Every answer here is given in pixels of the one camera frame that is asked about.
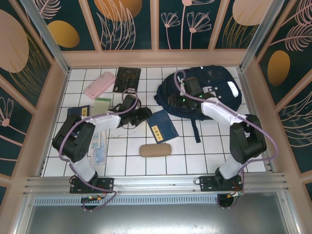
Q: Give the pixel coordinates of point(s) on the navy thread-bound book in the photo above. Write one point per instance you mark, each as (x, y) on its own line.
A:
(79, 111)
(162, 126)

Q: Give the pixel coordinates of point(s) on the green notebook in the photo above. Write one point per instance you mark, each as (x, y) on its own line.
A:
(102, 106)

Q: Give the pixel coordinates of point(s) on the navy blue student backpack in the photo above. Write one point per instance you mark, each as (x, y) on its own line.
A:
(219, 80)

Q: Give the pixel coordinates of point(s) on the black paperback book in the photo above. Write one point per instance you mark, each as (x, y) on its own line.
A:
(127, 80)

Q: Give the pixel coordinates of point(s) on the brown glasses case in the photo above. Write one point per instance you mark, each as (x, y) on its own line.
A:
(155, 150)

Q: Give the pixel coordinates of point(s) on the pink pencil case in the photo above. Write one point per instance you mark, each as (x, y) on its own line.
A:
(100, 85)

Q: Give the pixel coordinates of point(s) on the clear plastic ruler packet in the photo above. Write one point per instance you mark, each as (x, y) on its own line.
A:
(98, 151)

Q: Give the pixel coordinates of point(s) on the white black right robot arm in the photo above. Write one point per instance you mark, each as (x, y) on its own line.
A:
(246, 141)

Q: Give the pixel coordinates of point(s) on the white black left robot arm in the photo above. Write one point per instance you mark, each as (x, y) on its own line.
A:
(104, 120)

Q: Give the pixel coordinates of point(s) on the grey metal sheet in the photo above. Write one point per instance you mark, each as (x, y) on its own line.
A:
(156, 219)

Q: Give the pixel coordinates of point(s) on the aluminium mounting rail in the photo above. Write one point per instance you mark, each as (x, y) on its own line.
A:
(156, 181)

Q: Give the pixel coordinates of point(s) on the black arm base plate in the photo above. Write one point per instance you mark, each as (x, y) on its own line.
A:
(107, 185)
(207, 184)

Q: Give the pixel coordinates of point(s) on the aluminium corner post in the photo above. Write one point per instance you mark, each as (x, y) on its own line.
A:
(258, 36)
(48, 41)

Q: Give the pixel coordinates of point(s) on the aluminium side rail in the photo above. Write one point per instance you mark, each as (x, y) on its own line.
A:
(268, 168)
(41, 170)

